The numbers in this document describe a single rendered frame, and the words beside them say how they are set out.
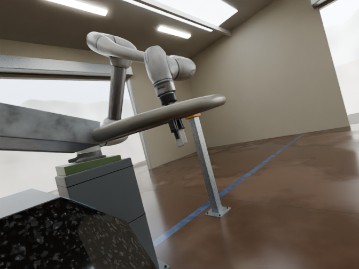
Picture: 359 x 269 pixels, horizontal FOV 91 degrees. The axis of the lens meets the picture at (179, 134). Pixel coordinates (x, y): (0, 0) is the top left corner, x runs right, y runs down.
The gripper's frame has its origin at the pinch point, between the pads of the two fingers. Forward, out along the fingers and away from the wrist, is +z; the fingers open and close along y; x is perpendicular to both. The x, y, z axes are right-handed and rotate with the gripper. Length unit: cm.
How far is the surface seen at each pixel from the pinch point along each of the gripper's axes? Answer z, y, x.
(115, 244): 6, 58, 8
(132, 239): 9, 54, 7
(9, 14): -316, -182, -328
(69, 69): -231, -290, -339
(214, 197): 73, -92, -19
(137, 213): 41, -18, -53
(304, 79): -19, -530, 216
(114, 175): 12, -13, -55
